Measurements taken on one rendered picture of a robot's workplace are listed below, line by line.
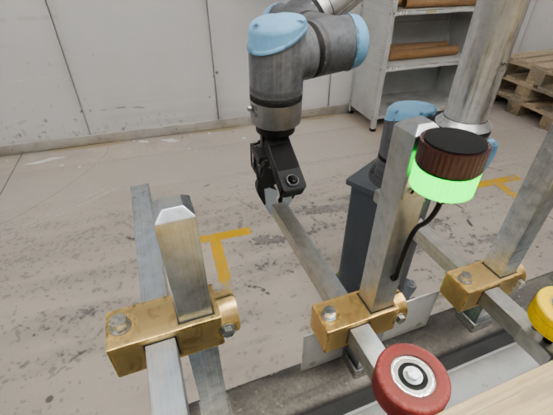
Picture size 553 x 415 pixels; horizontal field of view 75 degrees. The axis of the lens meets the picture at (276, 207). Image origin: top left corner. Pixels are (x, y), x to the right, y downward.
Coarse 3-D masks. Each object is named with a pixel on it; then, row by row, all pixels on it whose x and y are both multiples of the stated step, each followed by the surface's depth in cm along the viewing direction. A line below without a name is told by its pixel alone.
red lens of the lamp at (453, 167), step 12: (420, 144) 32; (420, 156) 33; (432, 156) 31; (444, 156) 30; (456, 156) 30; (468, 156) 30; (480, 156) 30; (432, 168) 32; (444, 168) 31; (456, 168) 30; (468, 168) 30; (480, 168) 31
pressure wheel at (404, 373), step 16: (384, 352) 41; (400, 352) 41; (416, 352) 41; (384, 368) 40; (400, 368) 40; (416, 368) 39; (432, 368) 40; (384, 384) 39; (400, 384) 39; (416, 384) 39; (432, 384) 39; (448, 384) 39; (384, 400) 39; (400, 400) 37; (416, 400) 37; (432, 400) 37; (448, 400) 37
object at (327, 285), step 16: (272, 208) 73; (288, 208) 71; (288, 224) 68; (288, 240) 67; (304, 240) 64; (304, 256) 61; (320, 256) 61; (320, 272) 58; (320, 288) 57; (336, 288) 55; (352, 336) 49; (368, 336) 48; (368, 352) 46; (368, 368) 46
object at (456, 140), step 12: (432, 132) 33; (444, 132) 33; (456, 132) 33; (468, 132) 33; (432, 144) 31; (444, 144) 31; (456, 144) 31; (468, 144) 31; (480, 144) 31; (420, 168) 33; (408, 180) 37; (456, 180) 31; (468, 180) 32; (408, 192) 38; (432, 216) 37; (408, 240) 42; (396, 276) 46
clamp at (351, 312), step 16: (320, 304) 51; (336, 304) 51; (352, 304) 51; (400, 304) 52; (320, 320) 49; (336, 320) 49; (352, 320) 49; (368, 320) 50; (384, 320) 51; (400, 320) 52; (320, 336) 51; (336, 336) 49
